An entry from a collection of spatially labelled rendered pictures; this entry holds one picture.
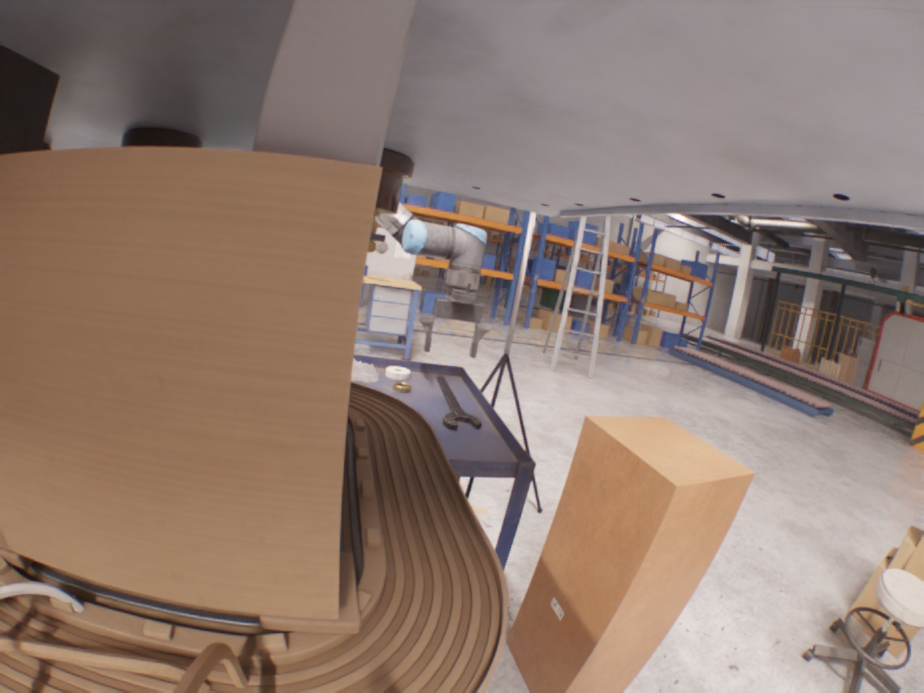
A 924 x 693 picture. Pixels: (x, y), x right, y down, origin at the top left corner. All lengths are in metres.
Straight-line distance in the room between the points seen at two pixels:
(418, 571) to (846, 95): 0.33
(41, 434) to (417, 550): 0.22
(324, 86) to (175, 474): 0.14
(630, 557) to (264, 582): 0.86
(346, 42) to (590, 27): 0.10
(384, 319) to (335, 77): 4.54
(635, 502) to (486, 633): 0.73
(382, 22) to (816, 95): 0.18
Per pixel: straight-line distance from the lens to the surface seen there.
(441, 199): 8.40
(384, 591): 0.25
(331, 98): 0.15
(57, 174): 0.16
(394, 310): 4.66
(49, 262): 0.16
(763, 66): 0.20
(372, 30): 0.16
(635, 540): 0.95
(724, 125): 0.26
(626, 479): 0.96
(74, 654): 0.21
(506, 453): 0.87
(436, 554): 0.28
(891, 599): 2.04
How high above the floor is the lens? 1.25
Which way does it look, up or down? 12 degrees down
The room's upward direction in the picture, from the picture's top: 10 degrees clockwise
